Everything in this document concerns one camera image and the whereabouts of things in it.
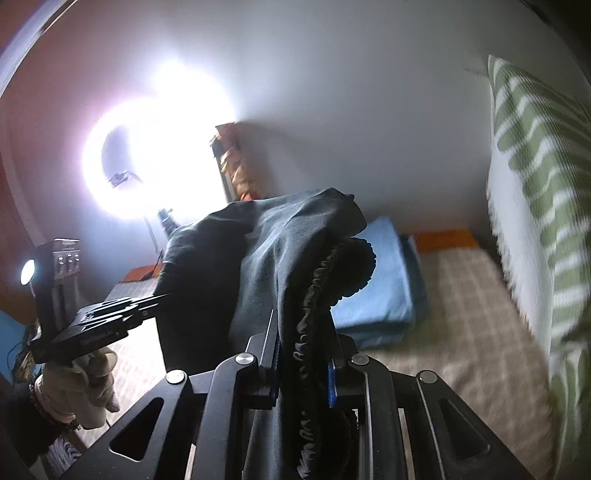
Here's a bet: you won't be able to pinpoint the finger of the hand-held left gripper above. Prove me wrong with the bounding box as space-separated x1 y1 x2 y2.
69 294 172 331

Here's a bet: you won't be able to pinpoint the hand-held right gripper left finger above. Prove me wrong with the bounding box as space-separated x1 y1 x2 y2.
60 309 282 480

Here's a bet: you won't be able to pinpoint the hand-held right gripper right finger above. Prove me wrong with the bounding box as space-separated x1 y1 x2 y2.
325 335 536 480

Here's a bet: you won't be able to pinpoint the dark grey pants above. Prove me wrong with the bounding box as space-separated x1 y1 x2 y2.
154 187 377 480

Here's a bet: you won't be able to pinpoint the person's left forearm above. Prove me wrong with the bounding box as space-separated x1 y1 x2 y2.
0 369 86 467

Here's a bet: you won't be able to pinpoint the person's left hand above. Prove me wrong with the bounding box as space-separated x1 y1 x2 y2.
34 345 122 431

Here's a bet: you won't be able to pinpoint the blue folded blanket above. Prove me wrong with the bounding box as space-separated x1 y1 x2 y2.
330 217 428 350

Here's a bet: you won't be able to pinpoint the checked beige blanket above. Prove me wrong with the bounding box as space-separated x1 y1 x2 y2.
74 247 555 480

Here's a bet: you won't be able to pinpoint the zebra print cloth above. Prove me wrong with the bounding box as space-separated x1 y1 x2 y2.
45 438 89 479

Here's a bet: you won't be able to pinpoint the shelf with books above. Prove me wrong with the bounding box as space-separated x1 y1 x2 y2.
210 122 260 205

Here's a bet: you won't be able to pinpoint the white fringed throw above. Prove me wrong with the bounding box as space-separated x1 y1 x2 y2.
486 148 555 361

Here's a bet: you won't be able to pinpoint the green striped pillow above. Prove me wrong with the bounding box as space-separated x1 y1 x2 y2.
487 54 591 476

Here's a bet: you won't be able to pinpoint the ring light on stand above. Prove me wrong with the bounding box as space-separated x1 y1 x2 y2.
81 95 232 273

